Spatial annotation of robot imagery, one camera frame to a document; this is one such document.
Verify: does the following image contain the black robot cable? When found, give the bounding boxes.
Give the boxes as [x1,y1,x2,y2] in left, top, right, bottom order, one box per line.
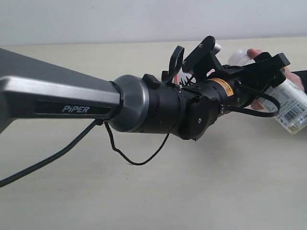
[0,45,281,188]

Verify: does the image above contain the black sleeved forearm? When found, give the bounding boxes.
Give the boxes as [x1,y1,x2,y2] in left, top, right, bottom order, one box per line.
[291,70,307,93]

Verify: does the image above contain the red white bottle black cap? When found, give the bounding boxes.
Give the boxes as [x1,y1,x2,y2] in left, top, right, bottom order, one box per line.
[173,71,196,88]

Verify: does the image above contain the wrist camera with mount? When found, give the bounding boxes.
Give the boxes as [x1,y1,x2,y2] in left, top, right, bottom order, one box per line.
[182,35,222,73]

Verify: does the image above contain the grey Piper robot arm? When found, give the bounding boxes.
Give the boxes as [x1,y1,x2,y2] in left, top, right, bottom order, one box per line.
[0,46,289,140]

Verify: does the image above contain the capless bottle white label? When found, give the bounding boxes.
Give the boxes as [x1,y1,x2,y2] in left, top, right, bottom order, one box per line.
[228,50,307,134]

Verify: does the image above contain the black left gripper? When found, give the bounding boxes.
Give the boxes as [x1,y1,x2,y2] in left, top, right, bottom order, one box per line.
[179,52,291,108]

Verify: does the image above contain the person's open hand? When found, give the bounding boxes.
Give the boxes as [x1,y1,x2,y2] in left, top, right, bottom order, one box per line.
[247,48,306,111]

